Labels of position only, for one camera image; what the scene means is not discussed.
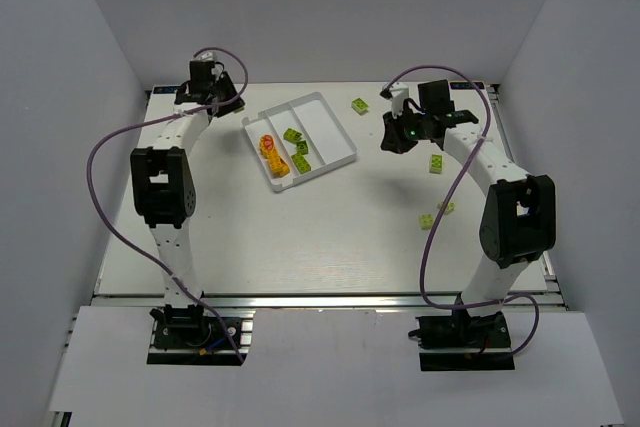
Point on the blue label corner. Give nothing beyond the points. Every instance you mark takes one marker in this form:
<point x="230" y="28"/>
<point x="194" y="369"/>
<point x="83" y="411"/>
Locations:
<point x="165" y="90"/>
<point x="457" y="85"/>

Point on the white three-compartment tray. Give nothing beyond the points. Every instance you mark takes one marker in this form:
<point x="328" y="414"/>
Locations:
<point x="330" y="147"/>

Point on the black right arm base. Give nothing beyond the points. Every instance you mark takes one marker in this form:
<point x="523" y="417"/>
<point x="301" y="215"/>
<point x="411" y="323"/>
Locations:
<point x="460" y="343"/>

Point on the yellow 2x4 lego brick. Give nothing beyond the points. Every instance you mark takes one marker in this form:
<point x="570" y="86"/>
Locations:
<point x="274" y="161"/>

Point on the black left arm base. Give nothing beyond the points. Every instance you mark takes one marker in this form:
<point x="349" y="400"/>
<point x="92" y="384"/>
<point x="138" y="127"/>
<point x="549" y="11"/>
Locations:
<point x="192" y="336"/>

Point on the green 2x2 lego upturned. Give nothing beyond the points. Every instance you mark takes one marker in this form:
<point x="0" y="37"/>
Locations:
<point x="302" y="147"/>

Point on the yellow round butterfly lego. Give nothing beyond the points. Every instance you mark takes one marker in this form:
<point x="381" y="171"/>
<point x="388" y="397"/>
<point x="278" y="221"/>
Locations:
<point x="267" y="144"/>

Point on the aluminium table frame rail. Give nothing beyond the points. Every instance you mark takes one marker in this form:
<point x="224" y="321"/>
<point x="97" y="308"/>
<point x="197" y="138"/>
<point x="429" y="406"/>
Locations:
<point x="384" y="302"/>

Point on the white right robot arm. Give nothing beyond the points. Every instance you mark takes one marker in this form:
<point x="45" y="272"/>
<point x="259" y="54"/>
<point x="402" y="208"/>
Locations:
<point x="518" y="223"/>

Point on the blue label left corner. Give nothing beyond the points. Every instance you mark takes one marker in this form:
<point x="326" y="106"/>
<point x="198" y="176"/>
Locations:
<point x="165" y="90"/>

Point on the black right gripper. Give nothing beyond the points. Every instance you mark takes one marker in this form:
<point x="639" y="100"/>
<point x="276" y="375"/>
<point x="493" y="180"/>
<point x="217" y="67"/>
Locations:
<point x="397" y="133"/>

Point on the yellow sloped printed lego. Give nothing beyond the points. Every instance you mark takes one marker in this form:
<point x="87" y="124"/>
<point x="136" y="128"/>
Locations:
<point x="283" y="170"/>

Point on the green 2x2 lego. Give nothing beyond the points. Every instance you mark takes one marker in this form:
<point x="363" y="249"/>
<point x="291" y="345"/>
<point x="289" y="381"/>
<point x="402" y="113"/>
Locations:
<point x="426" y="221"/>
<point x="448" y="207"/>

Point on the green 2x2 lego front right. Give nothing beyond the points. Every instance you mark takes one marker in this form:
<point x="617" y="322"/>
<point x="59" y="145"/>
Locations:
<point x="426" y="221"/>

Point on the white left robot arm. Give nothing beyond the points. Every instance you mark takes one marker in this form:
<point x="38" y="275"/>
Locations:
<point x="163" y="188"/>

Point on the green 2x4 lego brick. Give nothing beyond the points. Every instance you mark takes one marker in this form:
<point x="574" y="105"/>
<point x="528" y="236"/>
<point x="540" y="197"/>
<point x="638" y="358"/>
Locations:
<point x="301" y="163"/>

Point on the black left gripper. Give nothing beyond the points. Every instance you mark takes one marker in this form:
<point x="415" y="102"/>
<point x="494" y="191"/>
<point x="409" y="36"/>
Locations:
<point x="227" y="92"/>

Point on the blue label right corner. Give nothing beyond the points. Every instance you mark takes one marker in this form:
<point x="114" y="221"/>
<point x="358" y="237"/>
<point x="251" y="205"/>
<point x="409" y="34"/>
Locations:
<point x="457" y="85"/>

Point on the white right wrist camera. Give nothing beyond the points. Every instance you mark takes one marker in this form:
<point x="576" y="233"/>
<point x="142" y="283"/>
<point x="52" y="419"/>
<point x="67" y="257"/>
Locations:
<point x="396" y="93"/>

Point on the green 2x4 lego far right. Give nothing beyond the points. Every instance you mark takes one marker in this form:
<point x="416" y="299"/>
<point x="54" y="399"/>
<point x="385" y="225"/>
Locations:
<point x="436" y="164"/>

